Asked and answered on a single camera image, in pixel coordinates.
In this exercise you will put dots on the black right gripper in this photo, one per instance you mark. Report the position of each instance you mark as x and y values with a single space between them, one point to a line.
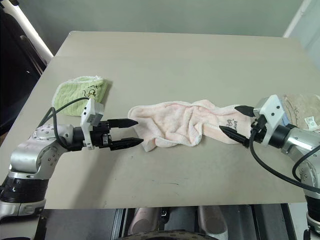
257 125

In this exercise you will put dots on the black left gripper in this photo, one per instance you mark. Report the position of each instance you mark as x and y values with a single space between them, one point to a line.
101 135

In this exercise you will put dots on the pink towel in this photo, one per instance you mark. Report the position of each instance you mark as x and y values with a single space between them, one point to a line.
175 120

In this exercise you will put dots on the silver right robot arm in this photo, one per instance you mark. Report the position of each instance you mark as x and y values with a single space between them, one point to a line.
300 140

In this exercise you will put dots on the beige folded towel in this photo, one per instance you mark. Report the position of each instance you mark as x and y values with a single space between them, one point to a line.
300 107

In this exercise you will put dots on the green folded towel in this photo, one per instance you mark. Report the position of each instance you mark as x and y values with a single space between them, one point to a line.
72 92

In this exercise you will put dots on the grey-pink rounded shape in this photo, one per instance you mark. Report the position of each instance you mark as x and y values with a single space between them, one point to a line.
212 220
142 220

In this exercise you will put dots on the black cabinet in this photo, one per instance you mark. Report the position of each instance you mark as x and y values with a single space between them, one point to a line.
12 62

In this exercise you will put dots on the white slanted bar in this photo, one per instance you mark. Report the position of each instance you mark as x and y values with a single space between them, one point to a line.
32 30

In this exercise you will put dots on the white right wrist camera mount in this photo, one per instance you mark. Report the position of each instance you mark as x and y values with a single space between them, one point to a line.
273 107

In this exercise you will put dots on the grey metal frame rail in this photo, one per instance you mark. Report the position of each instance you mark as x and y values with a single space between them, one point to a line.
272 222
120 225

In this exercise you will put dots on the white door frame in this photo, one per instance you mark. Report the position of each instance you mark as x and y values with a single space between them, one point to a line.
300 17

